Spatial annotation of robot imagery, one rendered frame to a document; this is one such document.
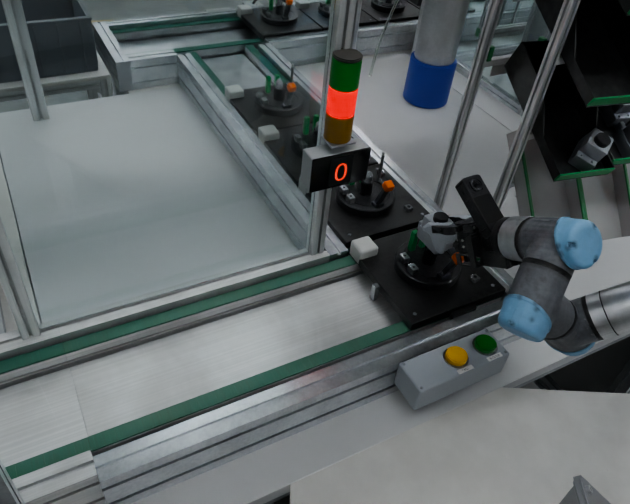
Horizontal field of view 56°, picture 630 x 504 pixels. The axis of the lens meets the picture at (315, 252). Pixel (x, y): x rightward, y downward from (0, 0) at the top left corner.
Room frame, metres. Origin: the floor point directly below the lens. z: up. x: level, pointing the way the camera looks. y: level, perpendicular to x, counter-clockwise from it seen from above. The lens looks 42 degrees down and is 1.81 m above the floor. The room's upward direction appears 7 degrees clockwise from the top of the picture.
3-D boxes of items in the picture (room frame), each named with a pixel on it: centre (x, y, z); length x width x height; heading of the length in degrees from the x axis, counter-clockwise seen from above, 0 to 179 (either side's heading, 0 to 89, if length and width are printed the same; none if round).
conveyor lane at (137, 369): (0.79, 0.03, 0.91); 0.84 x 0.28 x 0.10; 122
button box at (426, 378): (0.70, -0.28, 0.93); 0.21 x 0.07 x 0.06; 122
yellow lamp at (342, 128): (0.92, -0.02, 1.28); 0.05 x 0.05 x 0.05
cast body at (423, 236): (0.93, -0.23, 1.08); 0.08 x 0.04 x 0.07; 32
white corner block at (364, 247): (0.96, -0.10, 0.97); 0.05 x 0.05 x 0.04; 32
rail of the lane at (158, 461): (0.65, -0.09, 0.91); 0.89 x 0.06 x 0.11; 122
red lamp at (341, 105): (0.92, -0.02, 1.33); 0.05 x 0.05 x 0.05
